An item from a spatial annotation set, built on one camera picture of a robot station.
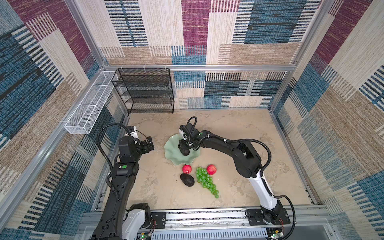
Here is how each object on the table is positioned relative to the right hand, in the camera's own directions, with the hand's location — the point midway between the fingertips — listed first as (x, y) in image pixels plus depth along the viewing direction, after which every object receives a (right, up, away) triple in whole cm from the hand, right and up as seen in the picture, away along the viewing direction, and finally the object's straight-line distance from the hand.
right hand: (182, 146), depth 95 cm
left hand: (-20, +8, -18) cm, 27 cm away
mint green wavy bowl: (-6, -4, 0) cm, 7 cm away
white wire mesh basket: (-45, +17, -24) cm, 54 cm away
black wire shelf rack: (-28, +38, +13) cm, 49 cm away
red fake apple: (+3, -11, -10) cm, 15 cm away
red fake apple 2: (+17, -11, -11) cm, 23 cm away
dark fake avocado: (+4, -15, -15) cm, 22 cm away
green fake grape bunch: (+12, -15, -13) cm, 23 cm away
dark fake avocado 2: (+2, +1, -10) cm, 10 cm away
